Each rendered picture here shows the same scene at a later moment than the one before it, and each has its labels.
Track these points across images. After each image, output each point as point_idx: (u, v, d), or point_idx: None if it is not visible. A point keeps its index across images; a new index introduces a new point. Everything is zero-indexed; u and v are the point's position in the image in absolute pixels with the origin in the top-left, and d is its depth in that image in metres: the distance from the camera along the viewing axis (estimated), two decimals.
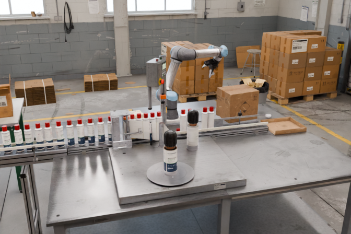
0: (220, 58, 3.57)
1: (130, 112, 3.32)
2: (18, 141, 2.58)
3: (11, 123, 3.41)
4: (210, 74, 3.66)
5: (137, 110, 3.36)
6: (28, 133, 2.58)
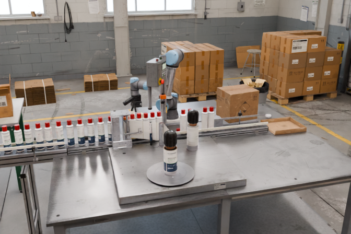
0: (135, 91, 3.20)
1: (130, 112, 3.32)
2: (18, 141, 2.58)
3: (11, 123, 3.41)
4: (135, 113, 3.23)
5: None
6: (28, 133, 2.58)
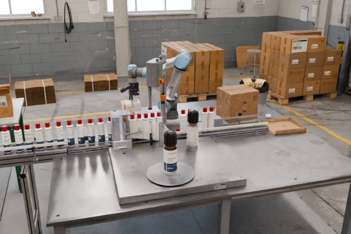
0: (132, 78, 3.14)
1: (127, 101, 3.27)
2: (18, 141, 2.58)
3: (11, 123, 3.41)
4: (131, 101, 3.18)
5: None
6: (28, 133, 2.58)
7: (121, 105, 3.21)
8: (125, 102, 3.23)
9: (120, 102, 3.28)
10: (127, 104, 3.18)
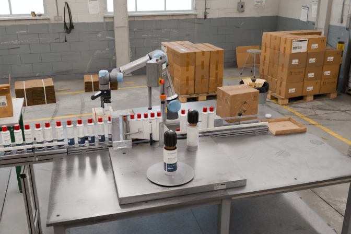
0: (103, 85, 2.94)
1: (99, 108, 3.07)
2: (18, 141, 2.58)
3: (11, 123, 3.41)
4: (103, 109, 2.98)
5: (108, 107, 3.10)
6: (28, 133, 2.58)
7: (93, 113, 3.01)
8: (96, 110, 3.02)
9: (92, 109, 3.08)
10: (97, 113, 2.98)
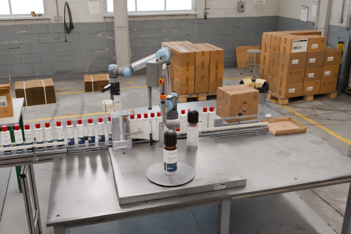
0: (112, 78, 3.15)
1: (108, 100, 3.27)
2: (18, 141, 2.58)
3: (11, 123, 3.41)
4: (112, 101, 3.18)
5: None
6: (28, 133, 2.58)
7: (103, 105, 3.22)
8: (106, 102, 3.23)
9: (102, 102, 3.28)
10: (107, 104, 3.18)
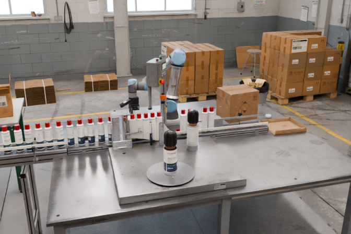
0: (132, 93, 3.07)
1: (127, 115, 3.19)
2: (18, 141, 2.58)
3: (11, 123, 3.41)
4: None
5: None
6: (28, 133, 2.58)
7: None
8: None
9: (120, 116, 3.20)
10: None
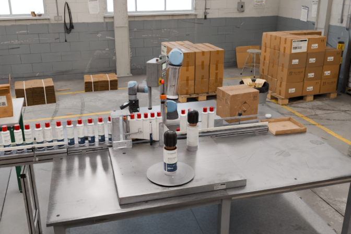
0: (132, 95, 3.08)
1: (127, 117, 3.20)
2: (18, 141, 2.58)
3: (11, 123, 3.41)
4: None
5: None
6: (28, 133, 2.58)
7: None
8: None
9: (120, 118, 3.21)
10: None
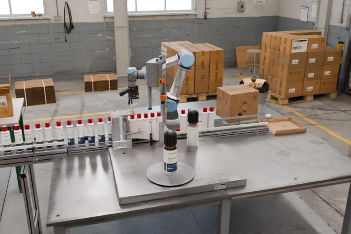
0: (131, 81, 3.04)
1: (127, 117, 3.20)
2: (18, 141, 2.58)
3: (11, 123, 3.41)
4: (131, 105, 3.07)
5: (136, 116, 3.23)
6: (28, 133, 2.58)
7: None
8: None
9: (120, 118, 3.21)
10: None
